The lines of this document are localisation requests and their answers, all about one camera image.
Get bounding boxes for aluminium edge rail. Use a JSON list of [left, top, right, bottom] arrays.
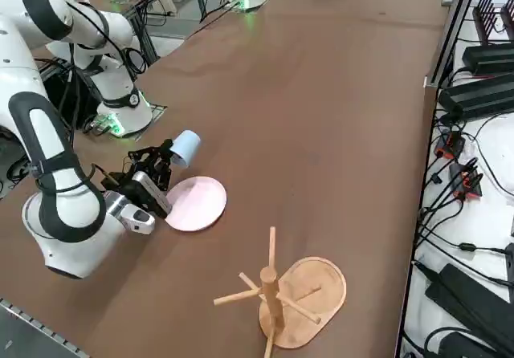
[[0, 296, 92, 358]]

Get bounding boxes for blue plastic cup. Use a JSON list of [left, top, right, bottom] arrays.
[[170, 129, 202, 169]]

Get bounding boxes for orange black hub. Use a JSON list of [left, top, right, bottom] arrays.
[[448, 161, 484, 201], [435, 131, 467, 161]]

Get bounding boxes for wooden cup rack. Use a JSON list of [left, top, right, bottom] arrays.
[[213, 226, 347, 358]]

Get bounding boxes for black cable with inline box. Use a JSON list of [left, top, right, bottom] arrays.
[[415, 235, 514, 262]]

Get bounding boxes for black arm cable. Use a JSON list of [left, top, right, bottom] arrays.
[[30, 0, 140, 193]]

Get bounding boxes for long black power strip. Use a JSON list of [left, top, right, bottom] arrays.
[[437, 71, 514, 120]]

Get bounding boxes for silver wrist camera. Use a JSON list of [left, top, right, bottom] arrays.
[[131, 172, 170, 215]]

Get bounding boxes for dark slotted rack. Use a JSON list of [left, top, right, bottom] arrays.
[[471, 0, 514, 47]]

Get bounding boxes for short black power strip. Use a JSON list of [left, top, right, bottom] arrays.
[[461, 43, 514, 76]]

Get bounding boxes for aluminium frame post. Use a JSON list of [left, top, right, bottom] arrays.
[[424, 0, 483, 91]]

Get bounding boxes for white foam sheet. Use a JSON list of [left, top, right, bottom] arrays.
[[401, 32, 514, 358]]

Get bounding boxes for black power adapter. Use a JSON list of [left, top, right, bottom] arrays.
[[424, 262, 514, 358]]

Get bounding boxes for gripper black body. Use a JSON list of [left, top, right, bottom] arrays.
[[108, 168, 169, 220]]

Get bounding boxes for pink plate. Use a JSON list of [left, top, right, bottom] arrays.
[[165, 176, 228, 234]]

